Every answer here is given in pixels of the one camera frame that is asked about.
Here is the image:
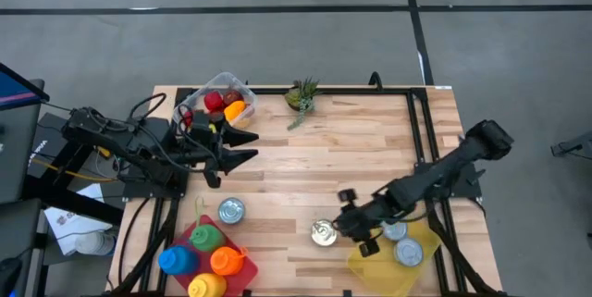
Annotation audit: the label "yellow plastic tray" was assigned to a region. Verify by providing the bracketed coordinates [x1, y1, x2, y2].
[347, 217, 442, 297]

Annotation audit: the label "blue plastic bottle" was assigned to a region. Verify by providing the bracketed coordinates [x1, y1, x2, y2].
[157, 245, 201, 277]

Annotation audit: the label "black computer mouse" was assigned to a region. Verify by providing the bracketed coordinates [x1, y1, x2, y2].
[0, 257, 24, 297]

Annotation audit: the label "white plastic roll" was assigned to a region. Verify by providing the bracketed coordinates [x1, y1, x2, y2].
[73, 230, 117, 257]

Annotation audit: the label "orange plastic bottle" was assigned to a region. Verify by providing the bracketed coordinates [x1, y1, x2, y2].
[209, 245, 250, 278]

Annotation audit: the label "clear plastic bin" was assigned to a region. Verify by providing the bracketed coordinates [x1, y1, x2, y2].
[172, 71, 258, 132]

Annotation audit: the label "black case white lettering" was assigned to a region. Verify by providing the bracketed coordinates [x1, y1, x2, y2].
[26, 112, 93, 180]

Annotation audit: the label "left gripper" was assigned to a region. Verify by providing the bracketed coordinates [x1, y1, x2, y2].
[181, 122, 260, 190]

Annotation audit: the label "dark grey side table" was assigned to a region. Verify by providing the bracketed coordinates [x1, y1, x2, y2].
[0, 78, 47, 205]

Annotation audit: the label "blue label tuna can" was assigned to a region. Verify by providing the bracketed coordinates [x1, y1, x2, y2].
[217, 196, 246, 225]

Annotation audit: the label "green label tuna can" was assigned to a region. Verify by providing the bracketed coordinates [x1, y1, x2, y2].
[381, 220, 409, 242]

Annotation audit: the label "green plastic bottle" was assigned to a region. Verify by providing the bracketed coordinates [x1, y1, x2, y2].
[188, 197, 227, 254]

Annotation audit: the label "yellow plastic bottle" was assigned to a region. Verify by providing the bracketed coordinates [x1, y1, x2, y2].
[187, 272, 228, 297]

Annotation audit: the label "silver lid tin can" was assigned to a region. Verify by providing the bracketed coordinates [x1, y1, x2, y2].
[393, 237, 425, 268]

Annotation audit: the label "orange yellow toy mango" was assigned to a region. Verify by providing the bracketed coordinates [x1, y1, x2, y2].
[223, 100, 248, 123]

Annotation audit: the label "laptop with blue screen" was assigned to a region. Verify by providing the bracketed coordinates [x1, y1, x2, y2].
[0, 61, 51, 104]

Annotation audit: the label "potted succulent plant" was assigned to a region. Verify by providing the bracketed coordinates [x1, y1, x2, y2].
[283, 77, 321, 131]

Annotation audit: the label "red plastic tray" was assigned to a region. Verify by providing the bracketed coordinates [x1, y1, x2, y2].
[166, 214, 259, 297]

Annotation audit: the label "white paper sheets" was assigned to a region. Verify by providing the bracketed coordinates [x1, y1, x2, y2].
[44, 183, 110, 257]

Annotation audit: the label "large blue-red chicken can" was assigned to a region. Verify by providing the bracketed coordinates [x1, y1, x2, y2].
[310, 218, 339, 247]

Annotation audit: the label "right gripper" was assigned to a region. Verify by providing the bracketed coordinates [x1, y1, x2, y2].
[333, 188, 404, 259]

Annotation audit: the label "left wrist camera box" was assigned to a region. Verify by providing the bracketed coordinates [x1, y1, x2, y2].
[189, 109, 213, 133]

